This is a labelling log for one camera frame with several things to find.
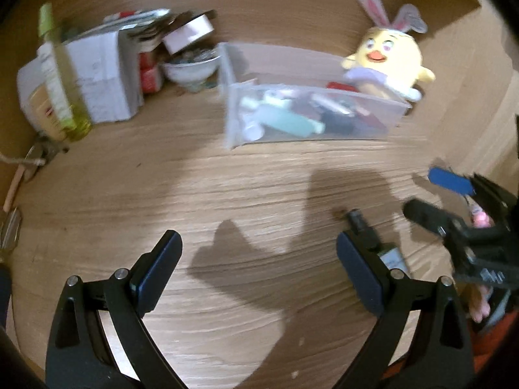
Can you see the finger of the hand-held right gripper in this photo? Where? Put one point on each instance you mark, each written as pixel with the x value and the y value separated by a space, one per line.
pixel 425 214
pixel 450 180

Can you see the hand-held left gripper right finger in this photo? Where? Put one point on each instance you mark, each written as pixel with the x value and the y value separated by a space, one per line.
pixel 359 275

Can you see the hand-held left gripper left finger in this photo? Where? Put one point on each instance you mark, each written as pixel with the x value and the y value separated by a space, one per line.
pixel 160 267

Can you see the dark green bottle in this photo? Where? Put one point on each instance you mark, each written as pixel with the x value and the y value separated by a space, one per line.
pixel 365 231

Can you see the red paper packet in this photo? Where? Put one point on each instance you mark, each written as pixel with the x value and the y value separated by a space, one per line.
pixel 371 119

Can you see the white and green tube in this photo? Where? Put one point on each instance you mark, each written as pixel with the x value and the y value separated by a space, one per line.
pixel 288 120

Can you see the clear plastic storage bin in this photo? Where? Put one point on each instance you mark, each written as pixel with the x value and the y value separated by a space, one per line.
pixel 235 89

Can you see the person's right hand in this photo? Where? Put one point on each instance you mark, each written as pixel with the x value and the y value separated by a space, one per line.
pixel 480 304

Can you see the yellow chick plush toy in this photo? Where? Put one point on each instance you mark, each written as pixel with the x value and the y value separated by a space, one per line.
pixel 389 56

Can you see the thin-rimmed eyeglasses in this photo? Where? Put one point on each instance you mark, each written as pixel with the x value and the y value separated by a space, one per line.
pixel 10 229

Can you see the brown eyeglasses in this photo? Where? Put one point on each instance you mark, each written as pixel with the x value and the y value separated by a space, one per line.
pixel 38 154

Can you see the small red box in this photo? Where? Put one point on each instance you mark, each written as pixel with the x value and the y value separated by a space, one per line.
pixel 150 77

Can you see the white folded paper pack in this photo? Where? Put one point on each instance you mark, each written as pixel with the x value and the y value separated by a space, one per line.
pixel 105 77

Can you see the white bowl of marbles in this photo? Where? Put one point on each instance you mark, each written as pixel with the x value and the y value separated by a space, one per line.
pixel 190 71

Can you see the yellow-green spray bottle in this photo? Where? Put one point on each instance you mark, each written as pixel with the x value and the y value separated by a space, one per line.
pixel 65 85

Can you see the small pink and white box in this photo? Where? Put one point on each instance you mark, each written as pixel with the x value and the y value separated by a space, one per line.
pixel 186 32

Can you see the stack of books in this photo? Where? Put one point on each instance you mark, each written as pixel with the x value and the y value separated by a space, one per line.
pixel 142 20

